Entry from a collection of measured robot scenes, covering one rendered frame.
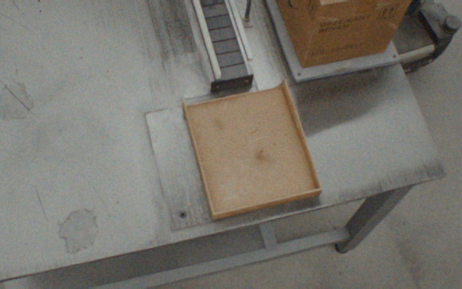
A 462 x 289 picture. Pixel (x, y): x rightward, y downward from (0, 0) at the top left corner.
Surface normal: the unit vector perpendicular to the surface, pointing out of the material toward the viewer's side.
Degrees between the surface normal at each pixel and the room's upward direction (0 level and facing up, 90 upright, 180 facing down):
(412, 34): 0
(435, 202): 0
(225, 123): 0
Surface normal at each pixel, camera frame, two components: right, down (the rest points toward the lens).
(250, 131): 0.06, -0.41
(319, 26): 0.27, 0.88
